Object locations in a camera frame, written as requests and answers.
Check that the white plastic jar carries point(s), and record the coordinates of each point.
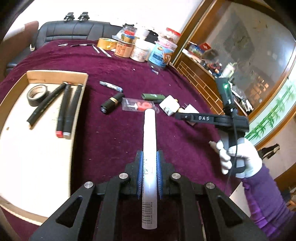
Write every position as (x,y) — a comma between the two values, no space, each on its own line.
(140,51)

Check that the black gold lipstick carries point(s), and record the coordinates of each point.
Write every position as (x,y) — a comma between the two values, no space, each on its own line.
(111,104)

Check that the orange label jar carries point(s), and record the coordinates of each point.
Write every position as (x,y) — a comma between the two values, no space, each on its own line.
(124,46)

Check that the black marker in tray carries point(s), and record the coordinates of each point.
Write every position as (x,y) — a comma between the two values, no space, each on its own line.
(44,104)

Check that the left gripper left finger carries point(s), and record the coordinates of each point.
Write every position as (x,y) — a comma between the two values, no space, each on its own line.
(135,172)

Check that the wooden cabinet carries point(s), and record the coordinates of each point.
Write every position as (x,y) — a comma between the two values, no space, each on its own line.
(258,39)

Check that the green lighter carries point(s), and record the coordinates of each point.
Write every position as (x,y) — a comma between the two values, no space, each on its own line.
(155,98)

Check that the black leather sofa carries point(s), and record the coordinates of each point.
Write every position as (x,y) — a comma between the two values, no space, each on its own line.
(61,30)

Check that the cardboard tray box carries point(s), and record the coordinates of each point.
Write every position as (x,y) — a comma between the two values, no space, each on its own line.
(35,163)

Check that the small blue white tube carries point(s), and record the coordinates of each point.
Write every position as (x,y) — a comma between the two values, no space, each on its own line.
(111,86)

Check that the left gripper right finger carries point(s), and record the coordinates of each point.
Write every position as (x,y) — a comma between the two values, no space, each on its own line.
(164,171)

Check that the large white charger block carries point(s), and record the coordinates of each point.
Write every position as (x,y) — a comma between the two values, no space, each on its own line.
(190,109)

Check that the maroon tablecloth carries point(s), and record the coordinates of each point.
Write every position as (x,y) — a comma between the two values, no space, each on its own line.
(101,148)

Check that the pink lid jar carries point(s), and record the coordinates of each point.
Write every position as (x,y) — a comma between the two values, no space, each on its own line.
(171,35)

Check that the black marker white cap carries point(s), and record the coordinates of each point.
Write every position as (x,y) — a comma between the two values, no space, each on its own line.
(67,130)

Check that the black tape roll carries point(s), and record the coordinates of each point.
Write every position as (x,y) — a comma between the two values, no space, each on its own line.
(37,94)

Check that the long white tube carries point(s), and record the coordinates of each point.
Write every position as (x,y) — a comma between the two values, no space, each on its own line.
(149,182)

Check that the right white gloved hand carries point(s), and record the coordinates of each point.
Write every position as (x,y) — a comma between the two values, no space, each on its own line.
(244,151)

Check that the red item in clear bag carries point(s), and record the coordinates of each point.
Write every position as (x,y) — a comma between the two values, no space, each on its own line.
(139,105)

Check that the right purple sleeve forearm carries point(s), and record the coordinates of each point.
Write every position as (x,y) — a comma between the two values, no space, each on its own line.
(267,206)

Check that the yellow tape roll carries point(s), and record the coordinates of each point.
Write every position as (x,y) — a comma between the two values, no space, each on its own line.
(107,43)

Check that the small white plug adapter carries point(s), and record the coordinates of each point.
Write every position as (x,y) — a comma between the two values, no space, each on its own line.
(169,105)

